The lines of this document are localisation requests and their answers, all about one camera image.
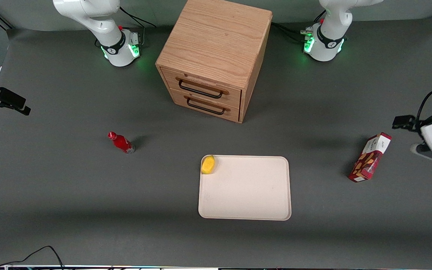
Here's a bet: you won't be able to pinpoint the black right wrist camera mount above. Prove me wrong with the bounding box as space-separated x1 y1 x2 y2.
0 64 32 116

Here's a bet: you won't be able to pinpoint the red cookie box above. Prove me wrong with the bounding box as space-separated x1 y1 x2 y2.
348 132 393 183

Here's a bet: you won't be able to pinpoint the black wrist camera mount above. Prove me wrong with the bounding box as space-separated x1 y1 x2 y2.
392 115 423 132
0 64 32 116

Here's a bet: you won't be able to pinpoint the black right arm base cables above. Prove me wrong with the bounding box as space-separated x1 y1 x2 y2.
118 6 157 47

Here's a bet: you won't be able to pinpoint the wooden drawer with wide handle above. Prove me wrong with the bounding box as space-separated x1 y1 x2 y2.
160 67 242 110

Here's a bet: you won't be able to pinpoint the wooden drawer with narrow handle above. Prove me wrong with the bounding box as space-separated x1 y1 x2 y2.
169 88 240 123

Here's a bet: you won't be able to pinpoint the yellow lemon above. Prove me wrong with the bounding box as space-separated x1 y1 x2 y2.
201 155 216 175

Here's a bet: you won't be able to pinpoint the red plastic bottle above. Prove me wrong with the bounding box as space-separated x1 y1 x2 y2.
108 132 135 155

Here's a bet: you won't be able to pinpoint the narrow black drawer handle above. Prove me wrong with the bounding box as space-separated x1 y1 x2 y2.
183 94 231 116

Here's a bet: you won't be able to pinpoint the oak wooden drawer cabinet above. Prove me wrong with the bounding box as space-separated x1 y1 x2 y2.
155 0 273 124

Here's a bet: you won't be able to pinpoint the black left arm base cables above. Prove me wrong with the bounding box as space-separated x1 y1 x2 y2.
271 10 327 42

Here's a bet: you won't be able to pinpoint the beige plastic tray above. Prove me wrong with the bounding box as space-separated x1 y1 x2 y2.
198 155 292 221

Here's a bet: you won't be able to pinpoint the black arm base cables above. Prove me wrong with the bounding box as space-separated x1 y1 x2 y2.
271 10 327 42
118 6 157 47

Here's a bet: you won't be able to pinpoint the black cable at table edge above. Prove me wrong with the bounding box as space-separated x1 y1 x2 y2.
0 245 65 270

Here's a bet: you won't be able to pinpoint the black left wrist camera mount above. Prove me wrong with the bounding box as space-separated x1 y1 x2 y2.
392 115 423 132

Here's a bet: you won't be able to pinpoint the wide black drawer handle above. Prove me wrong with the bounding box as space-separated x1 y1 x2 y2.
175 76 230 99

